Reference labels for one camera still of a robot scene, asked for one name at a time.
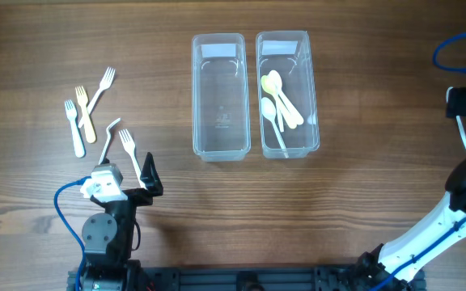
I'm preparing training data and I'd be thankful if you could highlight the white thin spoon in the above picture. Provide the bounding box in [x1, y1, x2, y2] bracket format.
[261, 97, 289, 158]

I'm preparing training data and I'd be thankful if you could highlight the yellow plastic spoon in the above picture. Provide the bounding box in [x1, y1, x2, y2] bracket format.
[261, 75, 297, 132]

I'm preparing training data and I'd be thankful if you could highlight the white thick-handled spoon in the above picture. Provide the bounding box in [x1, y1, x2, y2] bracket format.
[269, 70, 304, 125]

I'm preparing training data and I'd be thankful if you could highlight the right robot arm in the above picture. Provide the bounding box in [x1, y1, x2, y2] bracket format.
[352, 159, 466, 290]

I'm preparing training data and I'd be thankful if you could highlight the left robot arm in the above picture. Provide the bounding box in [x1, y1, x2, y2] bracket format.
[77, 153, 163, 290]

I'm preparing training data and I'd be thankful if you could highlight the left clear plastic container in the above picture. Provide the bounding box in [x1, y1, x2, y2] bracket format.
[192, 33, 251, 162]

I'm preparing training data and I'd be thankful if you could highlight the clear plastic container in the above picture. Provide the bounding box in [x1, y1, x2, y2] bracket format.
[192, 33, 251, 162]
[256, 31, 320, 159]

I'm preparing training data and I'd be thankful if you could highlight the right clear plastic container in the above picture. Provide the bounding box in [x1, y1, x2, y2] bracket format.
[256, 31, 320, 159]

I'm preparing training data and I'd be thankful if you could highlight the white fork near gripper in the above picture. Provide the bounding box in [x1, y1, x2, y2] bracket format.
[119, 129, 146, 188]

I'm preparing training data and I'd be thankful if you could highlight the bent white plastic fork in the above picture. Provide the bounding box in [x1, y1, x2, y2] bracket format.
[99, 117, 121, 165]

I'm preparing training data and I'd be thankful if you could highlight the light blue plastic fork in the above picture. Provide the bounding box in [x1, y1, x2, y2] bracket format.
[65, 99, 86, 158]

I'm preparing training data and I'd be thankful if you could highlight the yellow plastic fork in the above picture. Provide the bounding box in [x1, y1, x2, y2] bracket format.
[75, 86, 96, 143]

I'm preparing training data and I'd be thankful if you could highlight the white fork top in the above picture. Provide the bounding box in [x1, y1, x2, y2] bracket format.
[87, 66, 116, 113]

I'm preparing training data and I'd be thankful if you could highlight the left blue cable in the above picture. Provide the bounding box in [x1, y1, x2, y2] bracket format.
[53, 175, 93, 291]

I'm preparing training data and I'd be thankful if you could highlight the blue cable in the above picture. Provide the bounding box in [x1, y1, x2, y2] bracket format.
[368, 30, 466, 291]
[53, 175, 93, 291]

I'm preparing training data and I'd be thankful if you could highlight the right blue cable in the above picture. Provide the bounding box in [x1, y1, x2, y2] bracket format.
[368, 30, 466, 291]

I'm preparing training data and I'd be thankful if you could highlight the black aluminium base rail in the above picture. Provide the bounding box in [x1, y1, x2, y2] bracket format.
[66, 264, 426, 291]

